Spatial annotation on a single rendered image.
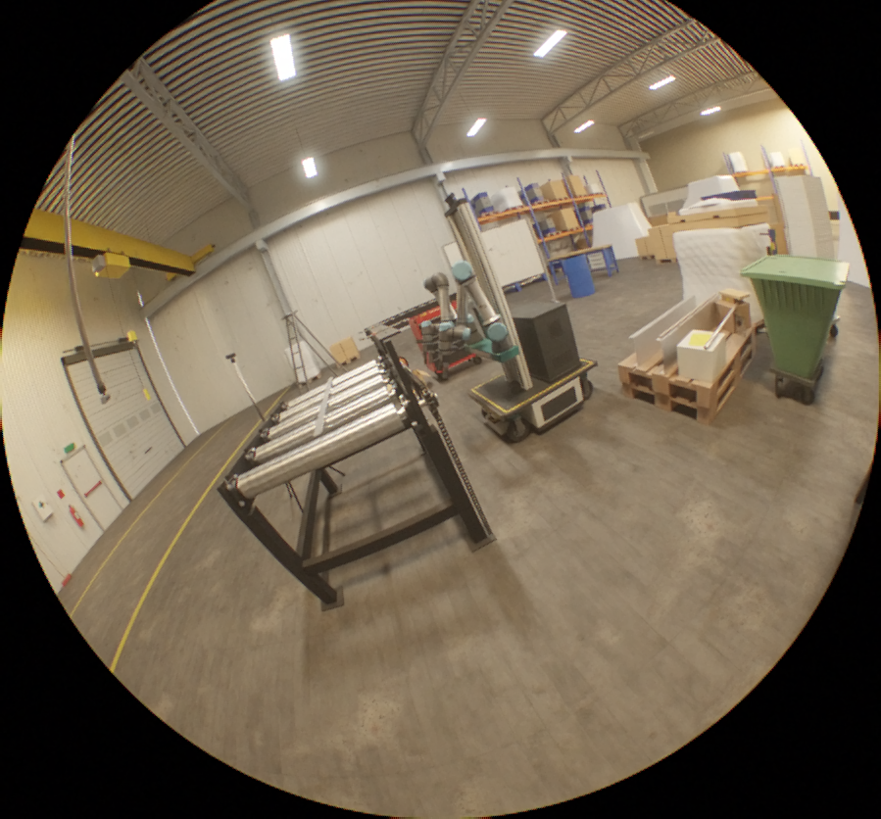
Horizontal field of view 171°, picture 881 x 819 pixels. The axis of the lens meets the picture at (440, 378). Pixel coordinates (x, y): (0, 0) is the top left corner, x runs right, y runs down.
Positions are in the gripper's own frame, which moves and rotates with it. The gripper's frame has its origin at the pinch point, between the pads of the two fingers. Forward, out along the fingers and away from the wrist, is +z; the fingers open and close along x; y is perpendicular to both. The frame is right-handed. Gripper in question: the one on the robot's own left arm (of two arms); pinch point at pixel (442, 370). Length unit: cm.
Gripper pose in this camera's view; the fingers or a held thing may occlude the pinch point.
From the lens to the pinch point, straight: 191.0
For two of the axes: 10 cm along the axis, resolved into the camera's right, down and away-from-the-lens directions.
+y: -9.8, 0.3, -2.1
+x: 2.0, 3.7, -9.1
